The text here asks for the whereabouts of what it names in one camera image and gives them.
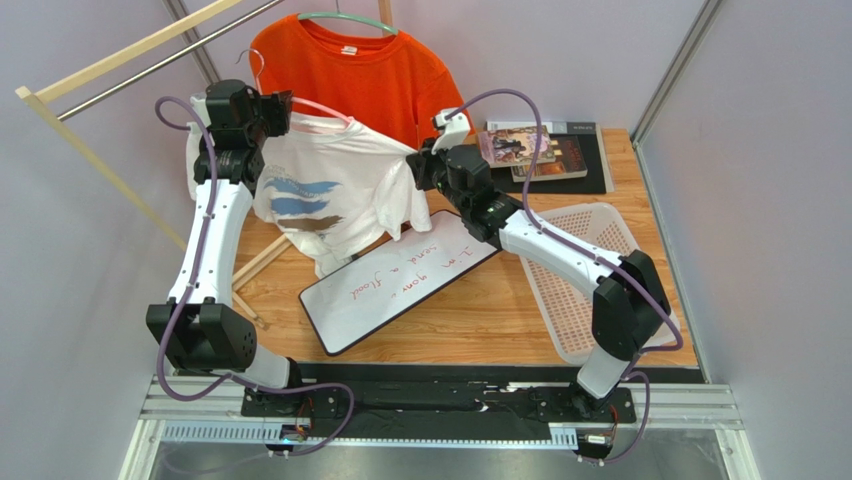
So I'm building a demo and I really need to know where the pink clothes hanger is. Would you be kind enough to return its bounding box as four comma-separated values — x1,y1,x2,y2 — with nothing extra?
236,48,354,127

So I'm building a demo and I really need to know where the white printed t shirt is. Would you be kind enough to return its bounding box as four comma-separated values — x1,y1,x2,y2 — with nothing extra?
184,93,434,279

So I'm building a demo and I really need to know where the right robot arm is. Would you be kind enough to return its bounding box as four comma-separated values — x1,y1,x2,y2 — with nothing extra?
406,143,671,400

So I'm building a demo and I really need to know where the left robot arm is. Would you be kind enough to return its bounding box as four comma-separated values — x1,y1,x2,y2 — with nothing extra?
145,80,300,401

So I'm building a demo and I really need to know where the orange t shirt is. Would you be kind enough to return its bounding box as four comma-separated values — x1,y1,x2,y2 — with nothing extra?
250,14,464,149

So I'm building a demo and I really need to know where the green clothes hanger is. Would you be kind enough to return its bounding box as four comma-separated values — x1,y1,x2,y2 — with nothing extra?
297,0,399,36

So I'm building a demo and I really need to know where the pink cover book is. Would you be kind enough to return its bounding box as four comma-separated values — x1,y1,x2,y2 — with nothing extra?
477,125,556,168

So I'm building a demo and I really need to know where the dark red cover book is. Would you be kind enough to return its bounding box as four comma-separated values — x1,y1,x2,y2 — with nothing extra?
510,134,588,183

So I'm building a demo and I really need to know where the whiteboard with red writing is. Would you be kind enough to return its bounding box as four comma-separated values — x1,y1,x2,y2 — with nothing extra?
299,210,498,357

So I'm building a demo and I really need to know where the large black book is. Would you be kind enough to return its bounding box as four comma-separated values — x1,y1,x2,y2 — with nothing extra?
483,121,614,195

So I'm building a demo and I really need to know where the white plastic basket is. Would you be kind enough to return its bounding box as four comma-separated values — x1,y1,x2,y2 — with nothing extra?
520,202,639,366

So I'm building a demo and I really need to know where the wooden clothes rack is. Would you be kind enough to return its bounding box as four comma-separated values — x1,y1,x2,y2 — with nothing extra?
14,0,397,332

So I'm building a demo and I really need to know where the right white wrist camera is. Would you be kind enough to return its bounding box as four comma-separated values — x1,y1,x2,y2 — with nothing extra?
430,108,471,155

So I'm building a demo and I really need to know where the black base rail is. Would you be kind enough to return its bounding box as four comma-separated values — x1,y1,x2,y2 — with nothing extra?
240,362,642,441

